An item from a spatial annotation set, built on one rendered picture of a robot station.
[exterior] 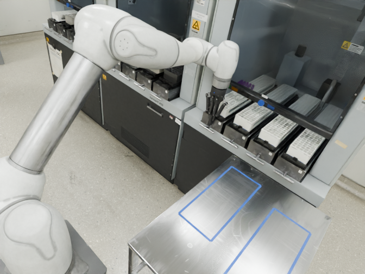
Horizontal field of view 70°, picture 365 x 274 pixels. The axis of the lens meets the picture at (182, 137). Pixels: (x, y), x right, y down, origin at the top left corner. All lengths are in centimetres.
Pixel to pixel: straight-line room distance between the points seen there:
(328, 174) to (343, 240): 101
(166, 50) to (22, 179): 55
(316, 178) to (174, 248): 82
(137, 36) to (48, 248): 57
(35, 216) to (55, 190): 134
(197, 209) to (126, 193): 112
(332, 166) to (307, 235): 42
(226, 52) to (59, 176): 154
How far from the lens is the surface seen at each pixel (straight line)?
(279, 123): 143
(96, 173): 216
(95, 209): 195
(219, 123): 141
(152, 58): 74
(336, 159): 133
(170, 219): 91
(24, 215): 78
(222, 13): 137
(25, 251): 77
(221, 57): 121
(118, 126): 221
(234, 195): 103
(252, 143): 134
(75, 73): 83
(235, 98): 153
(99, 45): 81
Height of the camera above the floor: 158
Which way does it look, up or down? 39 degrees down
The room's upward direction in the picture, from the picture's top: 10 degrees clockwise
